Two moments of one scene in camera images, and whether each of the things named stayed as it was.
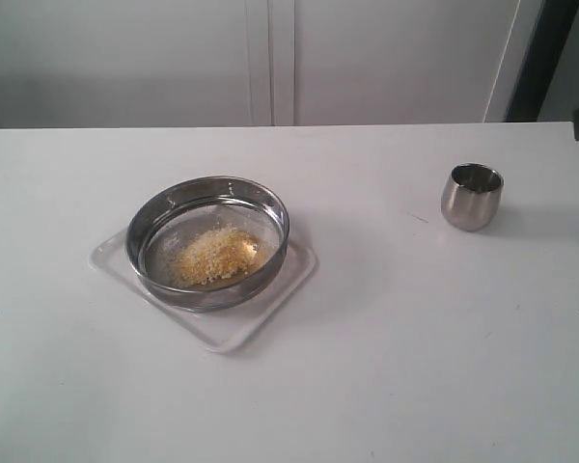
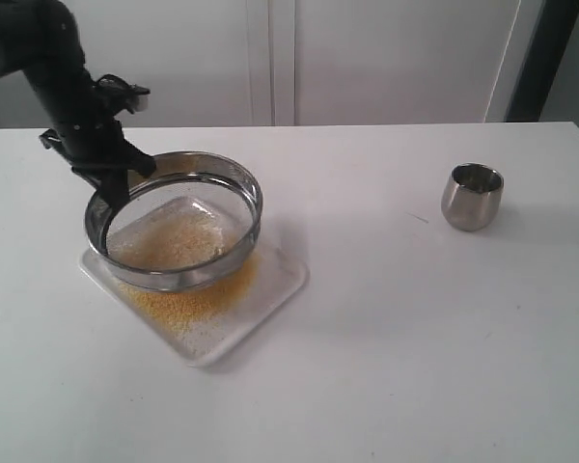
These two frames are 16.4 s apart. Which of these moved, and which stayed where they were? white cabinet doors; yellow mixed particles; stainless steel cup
Moved: yellow mixed particles
Stayed: white cabinet doors; stainless steel cup
